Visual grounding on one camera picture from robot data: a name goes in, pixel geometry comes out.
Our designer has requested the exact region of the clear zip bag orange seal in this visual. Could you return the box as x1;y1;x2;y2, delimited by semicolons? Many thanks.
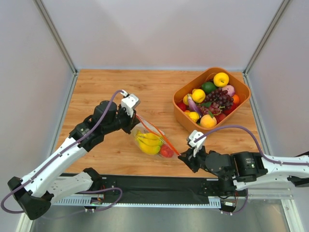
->
131;116;180;156

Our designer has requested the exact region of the yellow banana bunch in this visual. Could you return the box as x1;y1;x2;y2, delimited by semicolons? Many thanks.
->
135;130;163;155

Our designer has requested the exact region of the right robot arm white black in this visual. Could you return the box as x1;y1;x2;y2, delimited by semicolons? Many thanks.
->
178;146;309;196

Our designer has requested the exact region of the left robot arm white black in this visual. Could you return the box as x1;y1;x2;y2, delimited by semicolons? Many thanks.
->
8;96;140;220

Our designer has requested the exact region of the red strawberry in bag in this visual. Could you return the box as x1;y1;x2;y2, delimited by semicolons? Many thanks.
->
159;144;174;158

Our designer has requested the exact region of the peach fruit front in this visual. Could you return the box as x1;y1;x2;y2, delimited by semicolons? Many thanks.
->
200;115;217;129

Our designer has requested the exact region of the small yellow lemon front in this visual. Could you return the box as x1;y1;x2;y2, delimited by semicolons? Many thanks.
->
186;112;200;123

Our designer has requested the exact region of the red apple in bin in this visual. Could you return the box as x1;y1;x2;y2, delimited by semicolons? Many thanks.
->
214;113;226;124

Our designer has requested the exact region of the red pepper in bin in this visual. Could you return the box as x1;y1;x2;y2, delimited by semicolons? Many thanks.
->
176;102;187;112

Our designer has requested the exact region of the red grape bunch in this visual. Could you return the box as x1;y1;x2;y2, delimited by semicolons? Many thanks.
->
198;102;222;116

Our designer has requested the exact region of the dark purple grape bunch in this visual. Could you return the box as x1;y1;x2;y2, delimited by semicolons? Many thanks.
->
204;88;234;109

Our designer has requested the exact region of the green lime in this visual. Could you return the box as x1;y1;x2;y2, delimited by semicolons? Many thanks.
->
201;82;217;95

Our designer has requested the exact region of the orange fruit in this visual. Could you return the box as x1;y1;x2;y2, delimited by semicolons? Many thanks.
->
232;94;240;106

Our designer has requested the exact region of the purple onion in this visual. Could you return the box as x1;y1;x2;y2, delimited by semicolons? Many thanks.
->
222;85;235;97

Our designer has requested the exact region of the yellow apple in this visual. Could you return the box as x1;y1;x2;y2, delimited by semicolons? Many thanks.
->
213;72;229;87

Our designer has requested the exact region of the orange plastic bin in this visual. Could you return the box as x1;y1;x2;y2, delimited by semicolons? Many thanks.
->
172;67;251;133

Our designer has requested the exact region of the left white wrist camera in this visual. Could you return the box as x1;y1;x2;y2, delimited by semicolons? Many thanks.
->
121;91;140;117

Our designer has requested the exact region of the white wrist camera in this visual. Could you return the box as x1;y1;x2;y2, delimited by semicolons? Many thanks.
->
121;91;140;117
187;130;207;157

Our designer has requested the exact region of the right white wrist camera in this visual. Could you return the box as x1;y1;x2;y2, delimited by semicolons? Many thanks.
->
187;130;207;157

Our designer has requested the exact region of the grey cable duct rail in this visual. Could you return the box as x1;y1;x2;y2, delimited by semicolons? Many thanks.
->
54;194;224;208

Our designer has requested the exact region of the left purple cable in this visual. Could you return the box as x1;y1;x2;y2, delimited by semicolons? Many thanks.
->
0;89;128;215

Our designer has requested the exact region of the left aluminium frame post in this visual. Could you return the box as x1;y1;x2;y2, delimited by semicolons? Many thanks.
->
33;0;78;74

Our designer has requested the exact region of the aluminium frame post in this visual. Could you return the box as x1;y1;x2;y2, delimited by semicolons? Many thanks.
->
243;0;292;73
33;0;78;74

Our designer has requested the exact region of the right aluminium frame post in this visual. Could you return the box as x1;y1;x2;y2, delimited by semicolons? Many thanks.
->
243;0;292;73

